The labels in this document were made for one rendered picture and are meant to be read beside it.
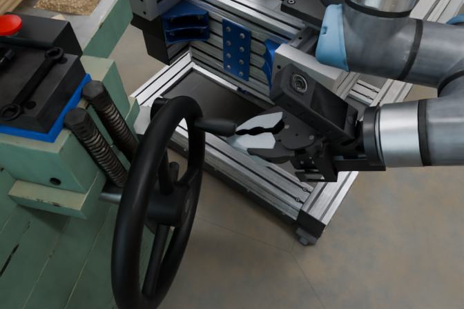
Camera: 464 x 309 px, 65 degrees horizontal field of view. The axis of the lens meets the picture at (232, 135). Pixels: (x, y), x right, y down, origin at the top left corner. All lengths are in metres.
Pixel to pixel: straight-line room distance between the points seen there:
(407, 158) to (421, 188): 1.17
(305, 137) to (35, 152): 0.30
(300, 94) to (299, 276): 0.98
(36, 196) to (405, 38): 0.46
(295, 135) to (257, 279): 0.89
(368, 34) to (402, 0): 0.05
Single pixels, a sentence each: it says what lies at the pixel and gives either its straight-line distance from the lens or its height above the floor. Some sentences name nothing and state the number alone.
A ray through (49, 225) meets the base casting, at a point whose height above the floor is 0.75.
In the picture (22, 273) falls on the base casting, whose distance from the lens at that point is 0.59.
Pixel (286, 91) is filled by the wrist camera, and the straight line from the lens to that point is 0.40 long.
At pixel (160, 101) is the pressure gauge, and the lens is 0.77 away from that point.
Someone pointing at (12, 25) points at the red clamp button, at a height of 1.02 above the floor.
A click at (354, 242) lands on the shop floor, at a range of 1.40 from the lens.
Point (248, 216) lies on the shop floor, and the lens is 1.37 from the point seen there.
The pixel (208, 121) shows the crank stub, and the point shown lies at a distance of 0.50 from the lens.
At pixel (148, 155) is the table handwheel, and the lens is 0.37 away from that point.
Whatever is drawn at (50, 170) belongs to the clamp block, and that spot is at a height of 0.92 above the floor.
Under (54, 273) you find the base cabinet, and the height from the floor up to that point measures 0.67.
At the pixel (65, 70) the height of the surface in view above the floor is 1.00.
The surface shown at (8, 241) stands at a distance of 0.54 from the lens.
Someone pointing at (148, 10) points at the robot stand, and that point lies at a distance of 0.97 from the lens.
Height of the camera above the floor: 1.26
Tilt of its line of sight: 54 degrees down
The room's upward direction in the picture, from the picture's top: straight up
